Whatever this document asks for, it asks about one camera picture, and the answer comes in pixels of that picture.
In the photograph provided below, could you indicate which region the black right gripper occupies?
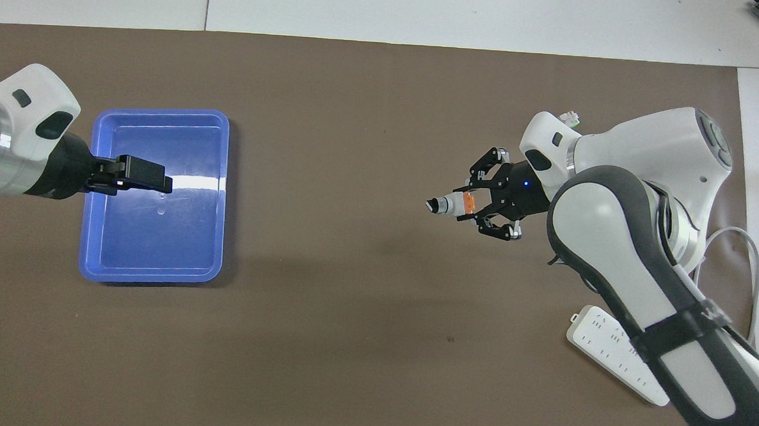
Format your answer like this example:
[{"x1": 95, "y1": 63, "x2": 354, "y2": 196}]
[{"x1": 456, "y1": 145, "x2": 555, "y2": 244}]

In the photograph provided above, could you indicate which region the blue plastic tray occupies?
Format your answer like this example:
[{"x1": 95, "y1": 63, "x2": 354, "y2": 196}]
[{"x1": 77, "y1": 103, "x2": 232, "y2": 289}]

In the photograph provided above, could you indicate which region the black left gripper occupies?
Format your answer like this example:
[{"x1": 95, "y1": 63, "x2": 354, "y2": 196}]
[{"x1": 24, "y1": 130, "x2": 175, "y2": 206}]

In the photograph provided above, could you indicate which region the brown paper table mat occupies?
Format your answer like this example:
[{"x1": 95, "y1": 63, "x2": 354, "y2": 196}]
[{"x1": 0, "y1": 22, "x2": 759, "y2": 426}]

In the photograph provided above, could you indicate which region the white power strip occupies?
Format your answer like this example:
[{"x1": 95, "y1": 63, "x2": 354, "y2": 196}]
[{"x1": 562, "y1": 303, "x2": 675, "y2": 407}]

